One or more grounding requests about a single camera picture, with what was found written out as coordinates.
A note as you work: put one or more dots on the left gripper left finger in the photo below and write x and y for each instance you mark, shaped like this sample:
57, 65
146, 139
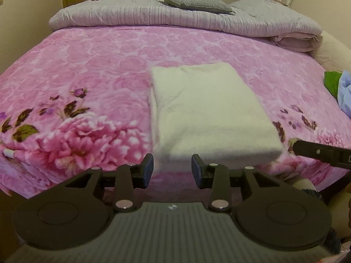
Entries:
124, 180

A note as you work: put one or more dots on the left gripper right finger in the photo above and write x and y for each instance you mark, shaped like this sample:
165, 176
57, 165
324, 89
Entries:
220, 180

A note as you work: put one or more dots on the white knit sweater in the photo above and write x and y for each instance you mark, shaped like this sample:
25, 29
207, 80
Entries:
208, 110

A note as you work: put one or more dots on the light blue shirt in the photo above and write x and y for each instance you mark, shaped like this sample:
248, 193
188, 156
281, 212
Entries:
344, 93

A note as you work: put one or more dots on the green knit garment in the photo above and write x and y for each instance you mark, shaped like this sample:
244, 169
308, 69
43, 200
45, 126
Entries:
331, 80

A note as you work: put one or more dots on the pink floral bed blanket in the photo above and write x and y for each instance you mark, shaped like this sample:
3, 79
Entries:
80, 97

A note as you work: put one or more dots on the cream padded headboard cushion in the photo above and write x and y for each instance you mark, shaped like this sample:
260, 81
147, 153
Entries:
332, 54

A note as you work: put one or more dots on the mauve folded blanket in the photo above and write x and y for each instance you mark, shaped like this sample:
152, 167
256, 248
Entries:
298, 42

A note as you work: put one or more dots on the striped grey folded quilt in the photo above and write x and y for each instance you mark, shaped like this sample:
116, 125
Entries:
250, 18

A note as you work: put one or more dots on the grey textured pillow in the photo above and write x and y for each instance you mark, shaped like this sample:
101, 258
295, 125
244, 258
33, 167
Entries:
213, 6

